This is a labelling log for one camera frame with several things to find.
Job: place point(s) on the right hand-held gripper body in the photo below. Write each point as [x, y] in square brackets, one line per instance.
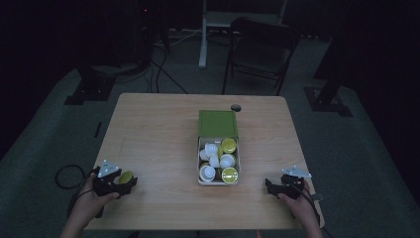
[292, 185]

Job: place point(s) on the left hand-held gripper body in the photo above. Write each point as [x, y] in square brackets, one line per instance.
[106, 186]

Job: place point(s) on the pile of coffee capsules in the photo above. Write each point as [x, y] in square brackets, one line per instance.
[218, 162]

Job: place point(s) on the green and white capsule box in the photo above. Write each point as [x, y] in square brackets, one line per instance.
[218, 125]

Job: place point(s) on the person's right hand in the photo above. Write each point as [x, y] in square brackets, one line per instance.
[302, 206]

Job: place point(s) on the person's left hand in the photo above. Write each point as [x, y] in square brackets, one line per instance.
[87, 201]

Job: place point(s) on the black pen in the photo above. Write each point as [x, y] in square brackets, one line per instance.
[98, 129]

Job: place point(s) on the black stand base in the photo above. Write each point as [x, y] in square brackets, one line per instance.
[328, 99]
[90, 87]

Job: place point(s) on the black folding chair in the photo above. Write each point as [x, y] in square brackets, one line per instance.
[261, 49]

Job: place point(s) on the white metal desk frame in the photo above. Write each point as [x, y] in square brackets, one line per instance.
[214, 20]

